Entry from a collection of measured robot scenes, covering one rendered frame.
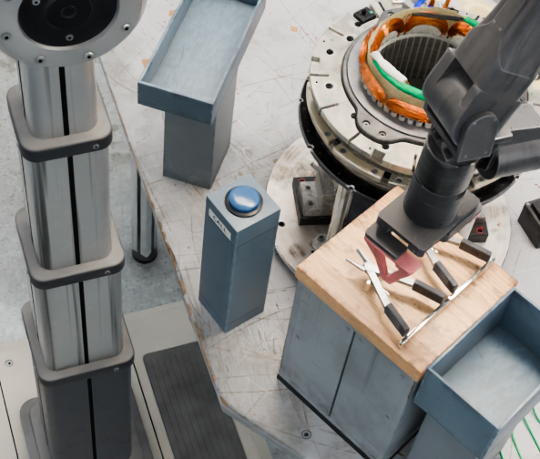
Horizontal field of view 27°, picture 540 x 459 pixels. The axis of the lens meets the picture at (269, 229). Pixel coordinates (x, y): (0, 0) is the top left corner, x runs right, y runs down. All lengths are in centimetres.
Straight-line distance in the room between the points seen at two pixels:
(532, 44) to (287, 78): 96
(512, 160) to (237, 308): 58
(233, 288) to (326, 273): 21
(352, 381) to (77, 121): 48
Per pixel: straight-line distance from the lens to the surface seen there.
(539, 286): 180
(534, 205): 182
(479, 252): 141
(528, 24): 105
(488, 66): 106
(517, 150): 117
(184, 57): 165
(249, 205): 146
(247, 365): 164
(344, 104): 152
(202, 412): 218
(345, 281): 138
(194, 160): 176
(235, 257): 150
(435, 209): 118
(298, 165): 182
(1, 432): 218
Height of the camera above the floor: 221
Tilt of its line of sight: 54 degrees down
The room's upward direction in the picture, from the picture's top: 9 degrees clockwise
